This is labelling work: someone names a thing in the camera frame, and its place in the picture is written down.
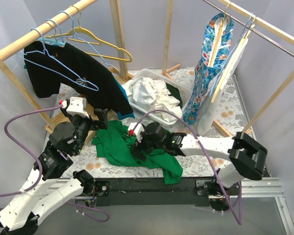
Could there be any teal t shirt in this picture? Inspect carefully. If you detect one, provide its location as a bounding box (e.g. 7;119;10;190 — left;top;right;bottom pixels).
23;61;136;120

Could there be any bright green t shirt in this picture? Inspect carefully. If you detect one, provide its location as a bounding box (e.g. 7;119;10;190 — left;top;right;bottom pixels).
92;120;183;185

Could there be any white t shirt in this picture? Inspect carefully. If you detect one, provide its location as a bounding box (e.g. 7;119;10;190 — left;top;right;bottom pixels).
122;77;182;122

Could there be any black t shirt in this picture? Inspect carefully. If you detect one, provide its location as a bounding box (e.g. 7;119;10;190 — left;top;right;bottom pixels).
24;41;134;120

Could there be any light blue wire hanger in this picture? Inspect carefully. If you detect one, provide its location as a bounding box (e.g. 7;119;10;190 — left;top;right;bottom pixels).
18;27;99;92
45;19;64;43
55;11;121;76

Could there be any teal plastic hanger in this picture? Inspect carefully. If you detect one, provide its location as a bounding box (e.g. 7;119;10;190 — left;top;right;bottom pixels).
37;37;65;47

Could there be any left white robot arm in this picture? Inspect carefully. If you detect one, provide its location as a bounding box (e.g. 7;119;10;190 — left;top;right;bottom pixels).
0;106;108;235

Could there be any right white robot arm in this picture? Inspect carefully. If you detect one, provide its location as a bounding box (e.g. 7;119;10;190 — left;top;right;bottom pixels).
128;122;268;195

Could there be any cream wooden hanger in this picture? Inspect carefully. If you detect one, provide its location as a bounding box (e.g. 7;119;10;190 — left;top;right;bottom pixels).
210;29;251;103

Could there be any floral patterned table mat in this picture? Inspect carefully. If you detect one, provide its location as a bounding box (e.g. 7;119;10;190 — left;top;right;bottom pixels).
39;68;263;178

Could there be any white plastic laundry basket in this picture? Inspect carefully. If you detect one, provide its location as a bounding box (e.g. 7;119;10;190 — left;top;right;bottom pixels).
129;69;192;126

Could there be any white fleece garment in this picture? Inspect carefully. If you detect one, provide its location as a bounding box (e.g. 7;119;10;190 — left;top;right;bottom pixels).
196;36;249;136

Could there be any wooden clothes rack left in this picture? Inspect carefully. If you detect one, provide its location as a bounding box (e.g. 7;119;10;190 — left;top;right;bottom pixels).
0;0;140;134

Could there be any wooden clothes rack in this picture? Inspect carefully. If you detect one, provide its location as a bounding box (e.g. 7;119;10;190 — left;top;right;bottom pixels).
168;0;294;136
0;0;140;134

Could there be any blue floral garment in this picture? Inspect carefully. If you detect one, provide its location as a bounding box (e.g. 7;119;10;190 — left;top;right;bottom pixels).
182;13;234;125

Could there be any metal hanging rod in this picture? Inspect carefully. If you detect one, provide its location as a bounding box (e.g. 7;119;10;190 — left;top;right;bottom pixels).
203;0;294;58

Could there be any wooden clothes rack right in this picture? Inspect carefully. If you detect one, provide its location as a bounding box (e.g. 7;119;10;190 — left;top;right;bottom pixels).
168;0;294;136

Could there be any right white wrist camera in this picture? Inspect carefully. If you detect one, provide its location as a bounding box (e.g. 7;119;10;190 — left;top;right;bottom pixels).
128;122;145;142

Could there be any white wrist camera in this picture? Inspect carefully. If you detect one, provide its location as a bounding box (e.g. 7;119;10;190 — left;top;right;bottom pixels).
59;96;90;118
128;122;145;142

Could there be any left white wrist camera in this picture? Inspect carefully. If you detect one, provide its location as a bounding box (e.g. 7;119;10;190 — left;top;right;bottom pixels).
59;96;90;118

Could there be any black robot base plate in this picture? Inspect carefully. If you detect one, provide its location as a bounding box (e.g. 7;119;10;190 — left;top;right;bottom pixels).
66;176;241;206

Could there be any blue wire hanger right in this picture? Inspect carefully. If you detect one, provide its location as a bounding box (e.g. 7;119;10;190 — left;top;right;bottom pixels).
233;13;255;49

